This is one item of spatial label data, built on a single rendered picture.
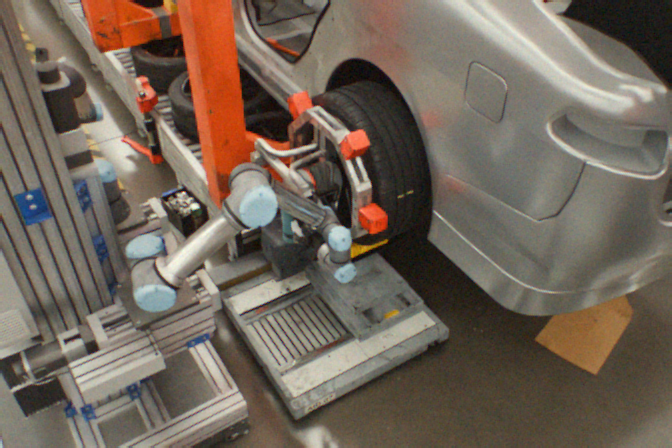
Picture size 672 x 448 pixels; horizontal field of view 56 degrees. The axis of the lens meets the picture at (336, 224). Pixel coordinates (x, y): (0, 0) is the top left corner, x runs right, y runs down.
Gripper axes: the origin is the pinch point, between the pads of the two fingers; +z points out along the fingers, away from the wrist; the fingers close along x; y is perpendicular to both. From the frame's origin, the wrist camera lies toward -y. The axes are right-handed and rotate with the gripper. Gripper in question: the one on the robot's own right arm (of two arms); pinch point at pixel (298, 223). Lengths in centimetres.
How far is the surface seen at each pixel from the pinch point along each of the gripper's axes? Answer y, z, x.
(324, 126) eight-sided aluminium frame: 28.8, 14.1, -20.5
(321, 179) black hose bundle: 18.1, -1.5, -9.7
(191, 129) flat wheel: -47, 157, -13
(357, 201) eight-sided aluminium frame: 8.6, -9.4, -20.5
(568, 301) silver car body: 2, -83, -55
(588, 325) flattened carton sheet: -82, -56, -127
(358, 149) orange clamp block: 29.4, -6.2, -22.5
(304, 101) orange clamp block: 27, 37, -25
